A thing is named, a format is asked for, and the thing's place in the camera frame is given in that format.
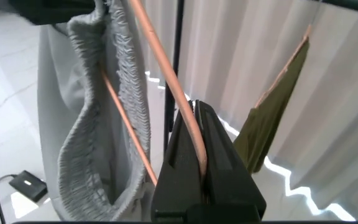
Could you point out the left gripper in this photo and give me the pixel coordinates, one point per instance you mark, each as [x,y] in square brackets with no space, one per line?
[48,11]

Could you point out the green long-sleeved shirt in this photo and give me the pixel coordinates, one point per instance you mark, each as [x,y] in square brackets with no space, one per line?
[269,124]

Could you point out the white curtain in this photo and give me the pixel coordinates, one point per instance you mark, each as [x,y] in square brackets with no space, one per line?
[228,62]

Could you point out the pale grey shorts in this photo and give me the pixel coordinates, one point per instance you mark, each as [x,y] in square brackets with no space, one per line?
[79,124]

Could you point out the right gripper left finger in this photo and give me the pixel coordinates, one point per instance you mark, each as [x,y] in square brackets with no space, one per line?
[176,180]

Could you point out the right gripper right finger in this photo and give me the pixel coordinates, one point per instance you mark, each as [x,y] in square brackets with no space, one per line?
[228,180]

